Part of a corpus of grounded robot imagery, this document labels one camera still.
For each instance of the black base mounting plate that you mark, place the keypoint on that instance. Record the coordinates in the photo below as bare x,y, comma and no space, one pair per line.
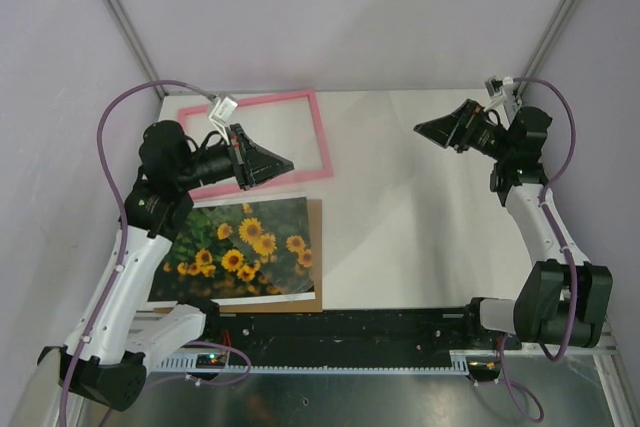
354,338

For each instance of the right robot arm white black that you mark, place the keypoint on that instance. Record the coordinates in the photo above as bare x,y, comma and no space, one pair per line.
565,297

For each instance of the grey slotted cable duct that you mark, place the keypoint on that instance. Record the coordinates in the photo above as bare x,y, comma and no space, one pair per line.
195,362

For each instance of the sunflower photo print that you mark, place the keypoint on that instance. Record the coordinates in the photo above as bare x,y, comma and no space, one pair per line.
240,254

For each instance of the aluminium corner post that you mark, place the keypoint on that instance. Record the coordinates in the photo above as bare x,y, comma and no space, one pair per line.
124,25
559,20

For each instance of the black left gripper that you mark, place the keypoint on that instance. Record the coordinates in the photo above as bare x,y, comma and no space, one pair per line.
252,164

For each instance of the pink wooden picture frame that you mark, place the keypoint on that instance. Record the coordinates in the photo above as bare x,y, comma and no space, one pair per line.
288,123

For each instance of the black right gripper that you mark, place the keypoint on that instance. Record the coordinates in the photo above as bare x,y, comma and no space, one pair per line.
463,123

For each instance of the left aluminium corner post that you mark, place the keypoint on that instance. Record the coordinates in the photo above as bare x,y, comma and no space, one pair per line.
124,25

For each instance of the right aluminium corner post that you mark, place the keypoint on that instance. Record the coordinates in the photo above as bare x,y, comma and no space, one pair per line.
559,20

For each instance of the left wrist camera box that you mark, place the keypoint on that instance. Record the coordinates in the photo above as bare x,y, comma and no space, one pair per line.
221,107

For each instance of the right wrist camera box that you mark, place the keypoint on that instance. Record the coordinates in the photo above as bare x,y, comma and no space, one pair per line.
499,90

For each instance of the brown cardboard backing board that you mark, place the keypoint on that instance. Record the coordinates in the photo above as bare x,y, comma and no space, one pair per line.
289,305

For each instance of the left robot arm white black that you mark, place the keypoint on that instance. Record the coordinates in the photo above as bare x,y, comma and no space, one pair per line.
100,360

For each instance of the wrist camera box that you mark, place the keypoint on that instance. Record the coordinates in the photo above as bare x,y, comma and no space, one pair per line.
221,107
499,90

